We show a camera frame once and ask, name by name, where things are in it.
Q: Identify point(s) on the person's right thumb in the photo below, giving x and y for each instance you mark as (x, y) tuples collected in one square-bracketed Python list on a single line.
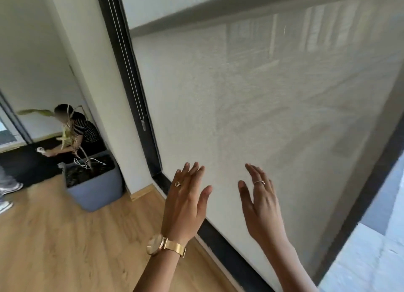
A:
[(244, 195)]

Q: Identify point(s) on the wooden baseboard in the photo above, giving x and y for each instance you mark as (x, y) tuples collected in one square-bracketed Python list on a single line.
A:
[(145, 192)]

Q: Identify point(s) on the person's left thumb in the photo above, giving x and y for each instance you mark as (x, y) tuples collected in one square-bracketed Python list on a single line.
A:
[(205, 197)]

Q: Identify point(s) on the person's right hand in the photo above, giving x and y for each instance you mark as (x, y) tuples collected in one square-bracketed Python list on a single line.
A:
[(263, 216)]

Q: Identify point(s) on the grey square planter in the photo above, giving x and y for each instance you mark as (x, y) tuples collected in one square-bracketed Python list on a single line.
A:
[(94, 191)]

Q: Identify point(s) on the person's left hand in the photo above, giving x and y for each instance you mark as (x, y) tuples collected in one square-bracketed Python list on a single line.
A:
[(181, 209)]

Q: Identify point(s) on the wilted potted plant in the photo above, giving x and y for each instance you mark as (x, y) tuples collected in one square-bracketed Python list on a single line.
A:
[(71, 134)]

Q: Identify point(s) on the dark framed side window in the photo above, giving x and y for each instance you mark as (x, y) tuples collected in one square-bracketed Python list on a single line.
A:
[(12, 124)]

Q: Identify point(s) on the person's right forearm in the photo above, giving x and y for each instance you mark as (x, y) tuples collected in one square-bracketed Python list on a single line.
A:
[(292, 269)]

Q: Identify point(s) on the person's left middle finger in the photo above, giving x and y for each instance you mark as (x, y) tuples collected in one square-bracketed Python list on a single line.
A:
[(190, 175)]

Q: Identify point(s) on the person's left forearm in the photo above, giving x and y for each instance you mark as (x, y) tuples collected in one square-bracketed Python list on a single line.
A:
[(157, 273)]

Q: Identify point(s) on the white translucent roller blind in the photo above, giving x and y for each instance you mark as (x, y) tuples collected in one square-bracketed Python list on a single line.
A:
[(268, 96)]

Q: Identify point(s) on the gold mesh wristwatch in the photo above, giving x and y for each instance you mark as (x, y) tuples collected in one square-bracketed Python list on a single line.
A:
[(169, 245)]

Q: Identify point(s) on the white cleaning cloth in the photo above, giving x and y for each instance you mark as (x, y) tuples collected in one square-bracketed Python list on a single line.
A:
[(40, 150)]

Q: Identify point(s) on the grey white sneaker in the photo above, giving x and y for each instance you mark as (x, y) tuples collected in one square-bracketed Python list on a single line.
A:
[(4, 206), (11, 187)]

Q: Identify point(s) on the black window frame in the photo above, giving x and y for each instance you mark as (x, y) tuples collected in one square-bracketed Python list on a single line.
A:
[(132, 90)]

